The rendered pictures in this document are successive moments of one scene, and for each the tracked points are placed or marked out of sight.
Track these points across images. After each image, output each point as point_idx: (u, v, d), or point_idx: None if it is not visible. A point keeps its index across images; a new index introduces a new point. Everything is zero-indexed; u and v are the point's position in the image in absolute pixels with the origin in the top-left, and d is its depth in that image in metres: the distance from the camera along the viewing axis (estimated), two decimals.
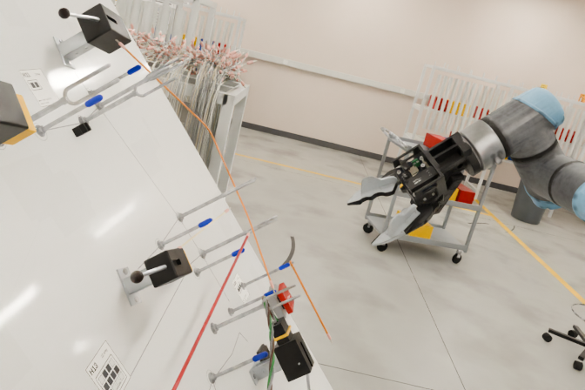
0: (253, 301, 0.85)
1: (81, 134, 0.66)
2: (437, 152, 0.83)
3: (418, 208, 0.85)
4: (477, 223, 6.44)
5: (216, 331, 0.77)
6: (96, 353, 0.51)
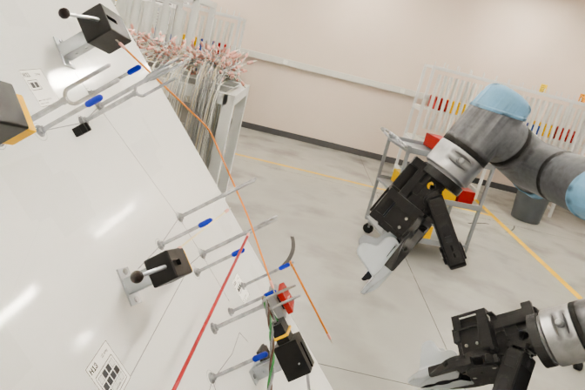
0: (253, 301, 0.85)
1: (81, 134, 0.66)
2: None
3: (400, 241, 0.77)
4: (477, 223, 6.44)
5: (216, 331, 0.77)
6: (96, 353, 0.51)
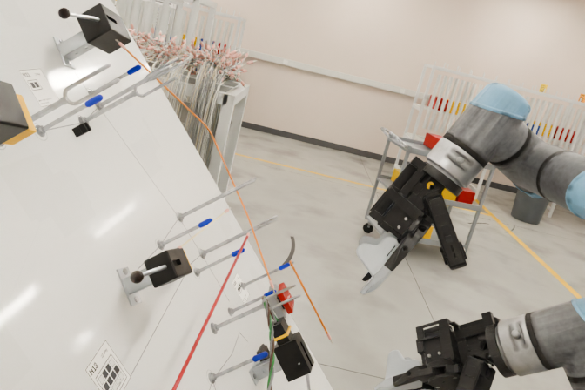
0: (253, 301, 0.85)
1: (81, 134, 0.66)
2: None
3: (400, 241, 0.77)
4: (477, 223, 6.44)
5: (216, 331, 0.77)
6: (96, 353, 0.51)
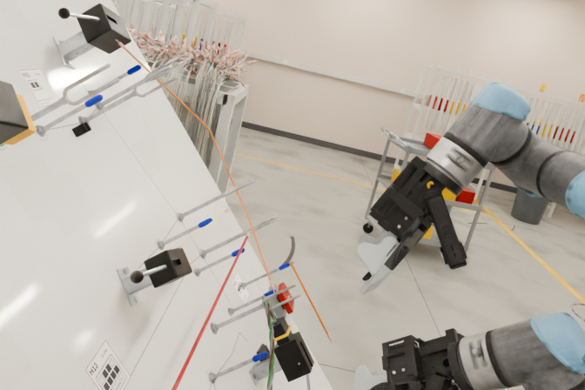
0: (253, 301, 0.85)
1: (81, 134, 0.66)
2: None
3: (400, 241, 0.77)
4: (477, 223, 6.44)
5: (216, 331, 0.77)
6: (96, 353, 0.51)
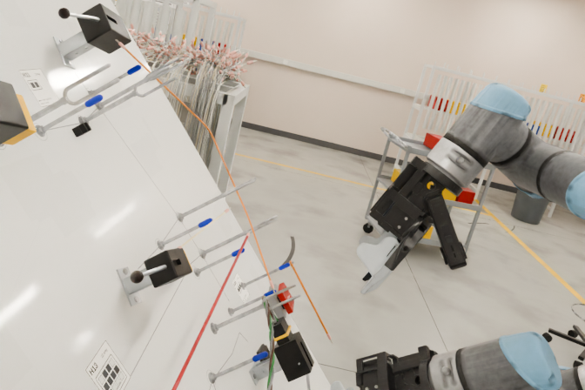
0: (253, 301, 0.85)
1: (81, 134, 0.66)
2: None
3: (400, 241, 0.77)
4: (477, 223, 6.44)
5: (216, 331, 0.77)
6: (96, 353, 0.51)
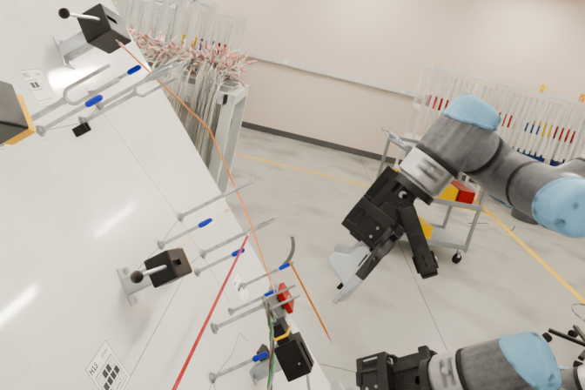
0: (253, 301, 0.85)
1: (81, 134, 0.66)
2: None
3: (372, 251, 0.77)
4: (477, 223, 6.44)
5: (216, 331, 0.77)
6: (96, 353, 0.51)
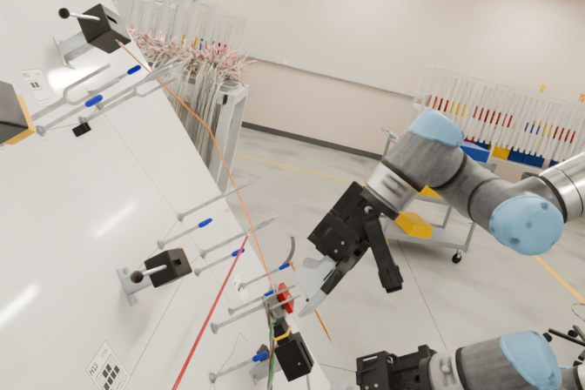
0: (253, 301, 0.85)
1: (81, 134, 0.66)
2: None
3: (337, 265, 0.78)
4: None
5: (216, 331, 0.77)
6: (96, 353, 0.51)
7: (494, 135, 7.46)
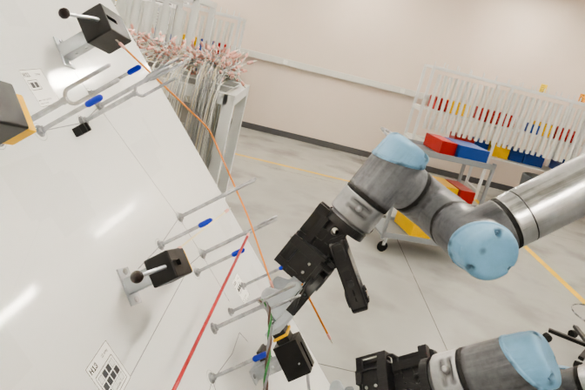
0: (253, 301, 0.85)
1: (81, 134, 0.66)
2: None
3: (304, 286, 0.79)
4: None
5: (216, 331, 0.77)
6: (96, 353, 0.51)
7: (494, 135, 7.46)
